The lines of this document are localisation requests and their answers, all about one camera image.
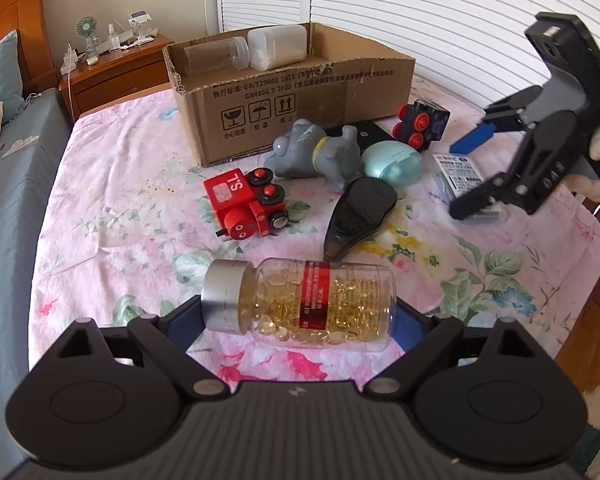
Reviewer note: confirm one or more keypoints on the grey-blue bed sheet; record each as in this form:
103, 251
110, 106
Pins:
20, 200

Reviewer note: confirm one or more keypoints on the black toy car red wheels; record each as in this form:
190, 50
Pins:
430, 120

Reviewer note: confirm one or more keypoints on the small green desk fan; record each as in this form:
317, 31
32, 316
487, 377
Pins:
86, 27

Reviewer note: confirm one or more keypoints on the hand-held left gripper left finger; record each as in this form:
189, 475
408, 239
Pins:
180, 319

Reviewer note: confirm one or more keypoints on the white translucent plastic container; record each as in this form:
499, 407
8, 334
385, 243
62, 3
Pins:
280, 45

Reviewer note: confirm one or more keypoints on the pink floral bed sheet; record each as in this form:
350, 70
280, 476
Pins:
130, 250

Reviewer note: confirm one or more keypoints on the white louvered closet doors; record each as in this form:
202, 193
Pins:
430, 0

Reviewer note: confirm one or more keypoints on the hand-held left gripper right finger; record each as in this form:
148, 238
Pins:
406, 321

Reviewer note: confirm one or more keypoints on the teal egg-shaped case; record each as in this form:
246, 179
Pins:
392, 162

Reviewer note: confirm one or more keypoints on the red wooden toy train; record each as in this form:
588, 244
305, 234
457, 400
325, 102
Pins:
230, 195

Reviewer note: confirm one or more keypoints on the wooden bed headboard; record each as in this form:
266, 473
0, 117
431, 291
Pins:
10, 10

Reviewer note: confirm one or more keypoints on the wooden nightstand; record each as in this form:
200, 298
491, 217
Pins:
110, 80

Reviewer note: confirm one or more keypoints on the grey elephant toy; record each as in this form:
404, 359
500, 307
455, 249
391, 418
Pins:
330, 155

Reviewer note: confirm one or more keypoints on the white power strip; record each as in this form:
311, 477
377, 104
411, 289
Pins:
69, 62

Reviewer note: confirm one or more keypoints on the clear capsule bottle silver cap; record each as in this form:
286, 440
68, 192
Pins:
330, 300

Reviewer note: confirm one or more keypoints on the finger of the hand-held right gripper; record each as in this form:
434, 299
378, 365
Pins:
472, 139
485, 194

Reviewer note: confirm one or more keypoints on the black oval handheld device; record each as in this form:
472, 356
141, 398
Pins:
355, 215

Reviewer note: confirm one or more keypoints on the clear spray bottle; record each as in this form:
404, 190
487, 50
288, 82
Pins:
113, 37

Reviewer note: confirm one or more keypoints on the black rectangular device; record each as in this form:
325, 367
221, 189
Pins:
375, 135

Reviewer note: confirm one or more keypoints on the brown cardboard box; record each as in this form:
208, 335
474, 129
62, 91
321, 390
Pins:
280, 125

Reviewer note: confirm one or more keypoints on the clear plastic jar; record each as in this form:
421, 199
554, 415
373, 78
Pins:
210, 55

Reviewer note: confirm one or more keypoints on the wooden bed frame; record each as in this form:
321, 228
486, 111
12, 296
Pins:
597, 310

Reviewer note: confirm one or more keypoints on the blue pillow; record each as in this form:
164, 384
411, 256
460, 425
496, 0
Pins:
0, 75

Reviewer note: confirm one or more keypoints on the small white labelled box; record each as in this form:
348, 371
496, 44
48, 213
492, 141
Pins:
460, 175

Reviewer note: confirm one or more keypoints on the clear phone stand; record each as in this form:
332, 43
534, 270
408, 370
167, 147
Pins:
139, 22

